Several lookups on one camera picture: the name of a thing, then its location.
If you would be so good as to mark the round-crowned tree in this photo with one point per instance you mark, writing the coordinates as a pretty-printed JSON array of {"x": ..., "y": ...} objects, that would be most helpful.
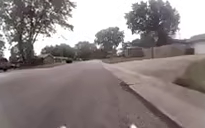
[{"x": 109, "y": 38}]

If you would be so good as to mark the row of trees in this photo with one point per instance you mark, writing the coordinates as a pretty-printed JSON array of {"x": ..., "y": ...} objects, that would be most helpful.
[{"x": 63, "y": 50}]

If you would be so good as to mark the grey asphalt road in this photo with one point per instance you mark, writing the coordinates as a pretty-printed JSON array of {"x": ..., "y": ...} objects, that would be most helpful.
[{"x": 73, "y": 96}]

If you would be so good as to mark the small low building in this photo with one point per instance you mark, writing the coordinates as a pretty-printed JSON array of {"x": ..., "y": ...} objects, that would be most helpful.
[{"x": 50, "y": 59}]

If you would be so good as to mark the grass lawn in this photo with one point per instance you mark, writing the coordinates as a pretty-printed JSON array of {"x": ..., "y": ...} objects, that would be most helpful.
[{"x": 156, "y": 66}]

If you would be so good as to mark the wooden fence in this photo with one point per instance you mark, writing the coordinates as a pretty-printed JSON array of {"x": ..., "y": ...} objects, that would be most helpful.
[{"x": 163, "y": 51}]

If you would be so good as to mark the pale concrete kerb strip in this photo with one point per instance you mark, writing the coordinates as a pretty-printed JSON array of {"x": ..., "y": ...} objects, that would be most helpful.
[{"x": 163, "y": 93}]

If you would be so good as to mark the large dark tree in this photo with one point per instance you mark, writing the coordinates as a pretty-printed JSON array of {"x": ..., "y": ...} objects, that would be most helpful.
[{"x": 153, "y": 20}]

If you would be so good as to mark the robot's own part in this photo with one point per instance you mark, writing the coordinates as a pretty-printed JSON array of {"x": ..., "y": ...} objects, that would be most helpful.
[
  {"x": 62, "y": 126},
  {"x": 133, "y": 126}
]

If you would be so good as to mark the large leafy tree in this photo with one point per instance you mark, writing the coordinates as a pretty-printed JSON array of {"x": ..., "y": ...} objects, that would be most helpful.
[{"x": 26, "y": 26}]

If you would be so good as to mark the vehicle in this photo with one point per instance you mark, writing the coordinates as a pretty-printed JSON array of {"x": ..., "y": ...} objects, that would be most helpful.
[{"x": 0, "y": 64}]

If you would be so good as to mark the white building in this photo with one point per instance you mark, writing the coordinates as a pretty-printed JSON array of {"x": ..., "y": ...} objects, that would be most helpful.
[{"x": 203, "y": 45}]

